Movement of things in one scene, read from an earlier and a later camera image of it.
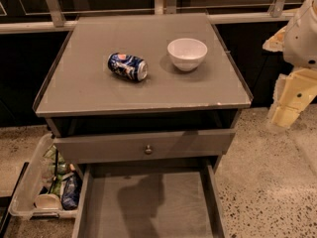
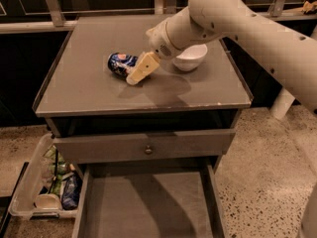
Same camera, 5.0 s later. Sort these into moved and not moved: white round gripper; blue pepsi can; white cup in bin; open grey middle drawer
Moved: white round gripper
Not moved: open grey middle drawer; white cup in bin; blue pepsi can
